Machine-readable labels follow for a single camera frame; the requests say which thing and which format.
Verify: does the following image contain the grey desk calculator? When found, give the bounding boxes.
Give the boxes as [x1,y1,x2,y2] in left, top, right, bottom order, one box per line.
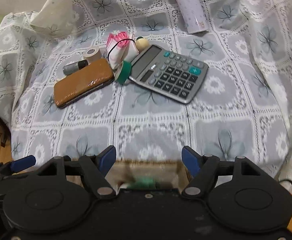
[129,44,208,104]

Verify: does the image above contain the white lace floral sofa cover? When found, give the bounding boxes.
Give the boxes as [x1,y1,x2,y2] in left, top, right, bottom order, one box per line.
[0,0,292,180]

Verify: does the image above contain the black cream round ball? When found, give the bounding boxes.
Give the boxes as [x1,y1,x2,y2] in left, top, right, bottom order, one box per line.
[135,36,150,53]

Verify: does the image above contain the green tape roll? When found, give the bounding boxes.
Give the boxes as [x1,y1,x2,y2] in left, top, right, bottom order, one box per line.
[114,61,132,85]

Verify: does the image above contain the purple thermos bottle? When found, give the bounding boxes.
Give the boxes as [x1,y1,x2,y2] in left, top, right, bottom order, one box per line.
[176,0,208,34]

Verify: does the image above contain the beige tape roll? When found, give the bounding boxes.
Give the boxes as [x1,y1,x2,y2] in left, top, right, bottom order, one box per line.
[83,46,102,64]

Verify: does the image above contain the brown leather wallet case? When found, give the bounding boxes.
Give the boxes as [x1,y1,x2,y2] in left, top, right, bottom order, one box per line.
[54,59,114,108]

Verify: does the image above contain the dark grey small bottle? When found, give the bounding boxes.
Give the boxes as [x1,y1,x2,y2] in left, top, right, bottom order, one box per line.
[63,60,88,76]

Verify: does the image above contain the pink white folded handkerchief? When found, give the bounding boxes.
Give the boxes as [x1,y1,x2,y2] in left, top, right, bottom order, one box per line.
[106,31,139,70]

